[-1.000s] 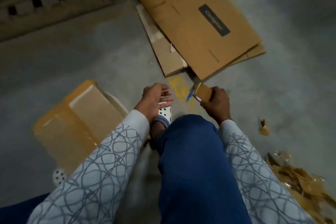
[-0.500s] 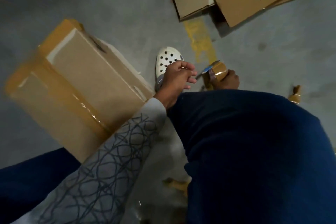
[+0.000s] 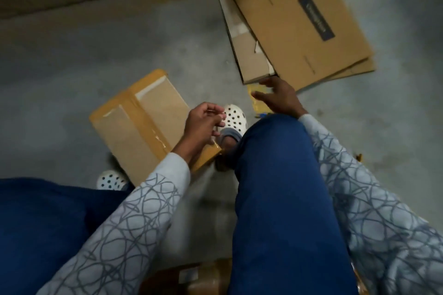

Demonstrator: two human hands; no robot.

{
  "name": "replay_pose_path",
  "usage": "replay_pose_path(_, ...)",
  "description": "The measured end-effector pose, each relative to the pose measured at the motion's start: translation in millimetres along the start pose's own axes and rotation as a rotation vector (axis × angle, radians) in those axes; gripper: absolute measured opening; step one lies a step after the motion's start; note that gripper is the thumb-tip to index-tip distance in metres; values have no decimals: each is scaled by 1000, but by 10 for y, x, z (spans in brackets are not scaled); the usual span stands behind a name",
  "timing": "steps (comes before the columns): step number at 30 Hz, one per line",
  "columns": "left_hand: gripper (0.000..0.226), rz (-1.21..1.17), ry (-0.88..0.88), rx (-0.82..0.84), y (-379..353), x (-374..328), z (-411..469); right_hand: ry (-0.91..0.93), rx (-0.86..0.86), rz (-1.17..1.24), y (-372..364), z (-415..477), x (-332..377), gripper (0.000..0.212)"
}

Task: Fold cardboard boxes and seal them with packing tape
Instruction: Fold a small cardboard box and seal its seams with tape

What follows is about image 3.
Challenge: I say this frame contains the person's left hand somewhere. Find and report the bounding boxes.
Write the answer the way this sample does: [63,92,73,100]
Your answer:
[172,102,228,164]

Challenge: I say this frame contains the person's right hand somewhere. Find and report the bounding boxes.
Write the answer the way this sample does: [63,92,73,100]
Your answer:
[251,76,309,121]

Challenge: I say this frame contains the small brown cardboard box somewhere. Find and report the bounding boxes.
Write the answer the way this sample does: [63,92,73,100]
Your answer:
[89,69,224,187]

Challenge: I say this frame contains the person's left forearm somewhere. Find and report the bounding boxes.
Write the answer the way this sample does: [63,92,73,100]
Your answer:
[38,152,192,295]

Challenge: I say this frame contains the person's right forearm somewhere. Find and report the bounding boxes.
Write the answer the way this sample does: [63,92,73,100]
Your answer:
[298,113,443,295]

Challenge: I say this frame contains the person's right white clog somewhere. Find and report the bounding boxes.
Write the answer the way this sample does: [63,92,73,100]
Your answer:
[215,103,248,172]

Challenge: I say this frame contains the person's white clog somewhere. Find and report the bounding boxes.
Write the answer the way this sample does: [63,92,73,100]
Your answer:
[96,170,131,193]
[215,103,248,172]

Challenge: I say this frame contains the small cardboard box being taped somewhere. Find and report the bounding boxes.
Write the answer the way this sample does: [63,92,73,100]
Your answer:
[216,0,277,85]

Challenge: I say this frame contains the large flat black-label cardboard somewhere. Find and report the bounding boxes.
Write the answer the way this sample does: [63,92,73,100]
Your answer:
[211,0,375,92]

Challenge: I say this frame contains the flat brown cardboard sheet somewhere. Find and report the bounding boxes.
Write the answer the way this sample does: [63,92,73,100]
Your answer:
[325,56,377,83]

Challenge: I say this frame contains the person's left white clog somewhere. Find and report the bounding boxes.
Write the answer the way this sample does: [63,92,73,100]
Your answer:
[96,170,131,193]

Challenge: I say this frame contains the person's blue trousers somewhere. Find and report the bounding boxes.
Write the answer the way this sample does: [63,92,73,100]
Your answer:
[0,113,358,295]

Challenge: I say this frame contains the brown plastic-wrapped stool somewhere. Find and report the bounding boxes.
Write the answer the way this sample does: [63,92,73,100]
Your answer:
[138,258,233,295]

